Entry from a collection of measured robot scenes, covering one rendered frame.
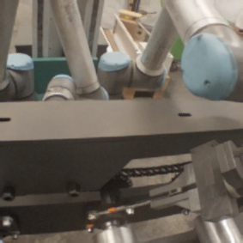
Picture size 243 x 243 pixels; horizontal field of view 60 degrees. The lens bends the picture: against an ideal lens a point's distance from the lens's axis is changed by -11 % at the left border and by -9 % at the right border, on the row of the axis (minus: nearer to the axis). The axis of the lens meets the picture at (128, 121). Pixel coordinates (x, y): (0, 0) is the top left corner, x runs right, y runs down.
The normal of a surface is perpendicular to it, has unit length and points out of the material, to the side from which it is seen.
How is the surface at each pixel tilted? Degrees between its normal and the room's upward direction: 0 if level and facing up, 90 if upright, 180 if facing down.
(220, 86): 91
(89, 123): 0
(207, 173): 52
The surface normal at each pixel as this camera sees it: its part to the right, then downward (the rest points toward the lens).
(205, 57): -0.96, 0.00
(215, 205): -0.63, -0.42
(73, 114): 0.20, -0.72
